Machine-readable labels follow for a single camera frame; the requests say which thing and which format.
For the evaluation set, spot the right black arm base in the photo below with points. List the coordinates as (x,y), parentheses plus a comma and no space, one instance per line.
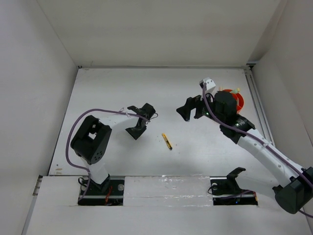
(226,192)

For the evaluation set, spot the yellow highlighter marker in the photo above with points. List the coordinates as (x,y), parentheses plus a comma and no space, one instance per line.
(235,91)

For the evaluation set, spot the yellow black utility knife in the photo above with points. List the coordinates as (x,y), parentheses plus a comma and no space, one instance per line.
(167,141)

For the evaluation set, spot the orange round compartment container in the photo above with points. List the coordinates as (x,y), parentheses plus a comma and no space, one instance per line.
(239,99)

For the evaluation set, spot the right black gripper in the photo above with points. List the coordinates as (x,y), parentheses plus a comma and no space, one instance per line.
(191,103)

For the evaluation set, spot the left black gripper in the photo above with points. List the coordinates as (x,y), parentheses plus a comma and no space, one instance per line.
(136,134)

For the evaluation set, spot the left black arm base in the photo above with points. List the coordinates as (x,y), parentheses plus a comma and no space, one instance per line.
(112,194)

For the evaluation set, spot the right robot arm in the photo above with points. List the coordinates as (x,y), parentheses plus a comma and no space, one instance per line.
(292,187)

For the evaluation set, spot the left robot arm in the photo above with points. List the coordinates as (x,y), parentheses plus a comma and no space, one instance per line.
(92,138)

